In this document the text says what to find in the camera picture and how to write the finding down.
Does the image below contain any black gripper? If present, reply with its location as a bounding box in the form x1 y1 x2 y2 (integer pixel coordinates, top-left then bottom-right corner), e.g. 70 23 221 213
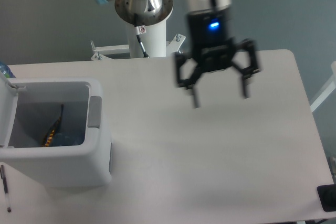
174 8 261 108

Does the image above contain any black device at edge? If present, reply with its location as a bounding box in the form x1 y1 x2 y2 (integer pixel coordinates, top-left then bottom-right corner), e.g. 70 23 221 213
317 184 335 212

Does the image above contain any white pedestal foot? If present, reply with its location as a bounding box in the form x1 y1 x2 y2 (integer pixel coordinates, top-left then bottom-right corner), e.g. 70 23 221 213
166 34 186 57
90 40 130 61

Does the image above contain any black white pen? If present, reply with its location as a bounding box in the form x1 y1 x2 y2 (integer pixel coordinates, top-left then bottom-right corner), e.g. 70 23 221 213
1 165 12 213

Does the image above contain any white frame bar right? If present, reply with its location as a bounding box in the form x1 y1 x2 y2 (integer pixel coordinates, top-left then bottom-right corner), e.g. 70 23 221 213
310 61 335 113

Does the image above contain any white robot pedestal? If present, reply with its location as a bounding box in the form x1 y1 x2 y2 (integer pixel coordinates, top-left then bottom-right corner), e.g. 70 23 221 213
121 6 173 58

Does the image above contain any black cable on pedestal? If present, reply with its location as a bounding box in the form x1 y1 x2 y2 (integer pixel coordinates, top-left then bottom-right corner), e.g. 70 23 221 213
133 13 150 59

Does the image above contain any white pedestal foot middle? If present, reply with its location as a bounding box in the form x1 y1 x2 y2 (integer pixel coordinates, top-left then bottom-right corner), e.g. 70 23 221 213
166 34 186 57

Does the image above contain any blue foil snack wrapper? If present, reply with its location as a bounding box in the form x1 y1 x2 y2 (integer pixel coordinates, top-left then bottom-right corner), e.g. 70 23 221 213
41 104 64 147

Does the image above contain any white pedestal foot left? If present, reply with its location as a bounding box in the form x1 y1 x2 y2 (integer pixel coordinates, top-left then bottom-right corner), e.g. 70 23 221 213
90 40 130 61

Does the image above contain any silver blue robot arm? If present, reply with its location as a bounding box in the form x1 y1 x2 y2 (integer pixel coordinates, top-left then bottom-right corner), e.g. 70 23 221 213
96 0 260 107

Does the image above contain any blue bottle behind bin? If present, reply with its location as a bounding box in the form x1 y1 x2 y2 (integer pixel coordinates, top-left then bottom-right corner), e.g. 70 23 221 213
0 62 16 78

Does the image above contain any crushed clear plastic bottle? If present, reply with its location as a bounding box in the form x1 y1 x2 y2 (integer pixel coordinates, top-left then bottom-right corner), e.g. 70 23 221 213
50 131 85 147

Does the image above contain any white trash can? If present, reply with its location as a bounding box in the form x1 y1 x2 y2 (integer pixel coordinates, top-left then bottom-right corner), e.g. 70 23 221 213
1 77 112 187

